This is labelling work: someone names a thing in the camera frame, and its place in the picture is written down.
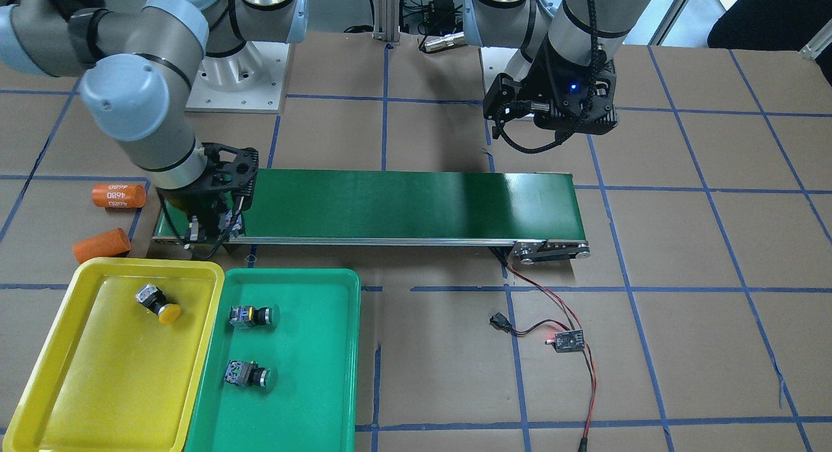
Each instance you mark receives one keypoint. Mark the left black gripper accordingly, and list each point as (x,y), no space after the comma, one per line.
(539,80)

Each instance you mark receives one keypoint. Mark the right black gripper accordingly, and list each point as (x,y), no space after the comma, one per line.
(186,201)

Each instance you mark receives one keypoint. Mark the green push button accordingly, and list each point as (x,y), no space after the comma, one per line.
(245,374)
(251,317)

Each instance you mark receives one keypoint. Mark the yellow push button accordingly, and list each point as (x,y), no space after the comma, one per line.
(155,301)
(214,227)

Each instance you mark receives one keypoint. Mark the plain orange cylinder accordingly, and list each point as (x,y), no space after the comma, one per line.
(108,244)

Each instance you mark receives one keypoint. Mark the orange cylinder with 4680 print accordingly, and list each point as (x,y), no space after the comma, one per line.
(118,195)

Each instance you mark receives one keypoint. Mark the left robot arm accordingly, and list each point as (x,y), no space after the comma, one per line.
(576,29)

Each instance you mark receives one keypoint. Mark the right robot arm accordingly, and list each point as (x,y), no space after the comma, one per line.
(136,73)

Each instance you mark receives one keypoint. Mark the green conveyor belt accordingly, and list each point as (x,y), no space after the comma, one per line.
(536,216)

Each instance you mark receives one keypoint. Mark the green plastic tray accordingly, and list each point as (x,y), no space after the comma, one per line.
(310,401)

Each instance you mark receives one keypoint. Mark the yellow plastic tray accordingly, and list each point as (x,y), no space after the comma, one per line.
(110,376)

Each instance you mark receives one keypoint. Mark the small black controller board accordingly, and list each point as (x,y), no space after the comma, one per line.
(569,341)

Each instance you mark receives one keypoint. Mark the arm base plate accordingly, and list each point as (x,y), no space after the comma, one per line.
(504,73)
(250,81)

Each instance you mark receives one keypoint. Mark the aluminium frame post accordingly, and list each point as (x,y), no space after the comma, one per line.
(385,21)

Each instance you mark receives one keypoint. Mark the black wire connector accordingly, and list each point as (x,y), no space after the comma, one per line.
(500,321)

